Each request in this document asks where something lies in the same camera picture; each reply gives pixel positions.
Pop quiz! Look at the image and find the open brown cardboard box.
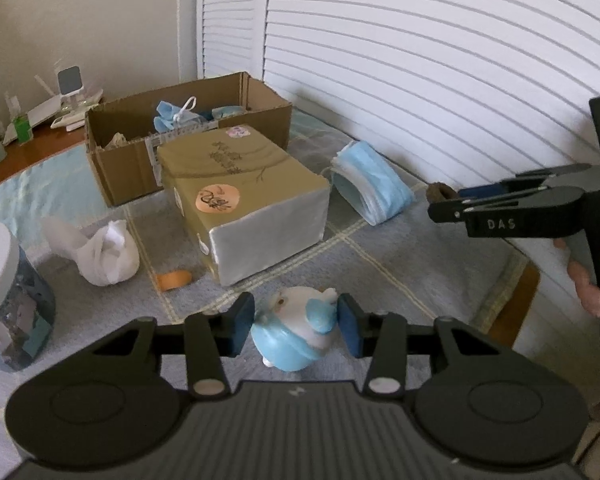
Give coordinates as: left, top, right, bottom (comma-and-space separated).
85, 72, 292, 207

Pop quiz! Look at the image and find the light blue towel mat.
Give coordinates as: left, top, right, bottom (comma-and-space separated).
0, 145, 109, 248

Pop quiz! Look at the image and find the person right hand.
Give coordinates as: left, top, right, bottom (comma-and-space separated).
553, 238, 600, 318

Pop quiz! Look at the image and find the gold closed gift box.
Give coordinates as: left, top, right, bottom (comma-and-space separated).
157, 125, 330, 287

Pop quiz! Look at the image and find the wooden nightstand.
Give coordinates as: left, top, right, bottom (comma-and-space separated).
0, 125, 85, 184

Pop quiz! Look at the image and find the orange soft band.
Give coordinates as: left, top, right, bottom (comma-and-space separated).
156, 270, 193, 292

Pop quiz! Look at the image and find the grey checked blanket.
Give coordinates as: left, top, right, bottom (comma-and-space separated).
0, 112, 530, 479

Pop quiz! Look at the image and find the green small bottle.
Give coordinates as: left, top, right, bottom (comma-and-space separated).
12, 114, 33, 144

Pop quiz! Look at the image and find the white cloth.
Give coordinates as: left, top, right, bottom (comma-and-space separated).
41, 217, 140, 287

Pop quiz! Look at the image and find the small woven rope ring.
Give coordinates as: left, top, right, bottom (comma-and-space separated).
424, 182, 458, 206

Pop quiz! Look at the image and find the stack of blue masks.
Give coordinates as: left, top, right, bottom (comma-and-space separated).
330, 141, 415, 226

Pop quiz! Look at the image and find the white lid glass jar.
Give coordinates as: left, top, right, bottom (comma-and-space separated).
0, 223, 56, 372

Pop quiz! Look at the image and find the white louvered closet door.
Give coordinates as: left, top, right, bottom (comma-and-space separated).
194, 0, 600, 361

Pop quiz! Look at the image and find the blue white plush toy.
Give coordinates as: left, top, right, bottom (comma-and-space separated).
250, 286, 338, 373

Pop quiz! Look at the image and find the white grey screen gadget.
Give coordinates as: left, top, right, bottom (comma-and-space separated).
56, 65, 84, 96

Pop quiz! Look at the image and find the white remote control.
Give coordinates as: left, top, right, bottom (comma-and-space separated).
50, 112, 86, 131

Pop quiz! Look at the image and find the blue cloth with cord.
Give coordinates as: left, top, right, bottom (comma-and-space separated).
154, 96, 207, 133

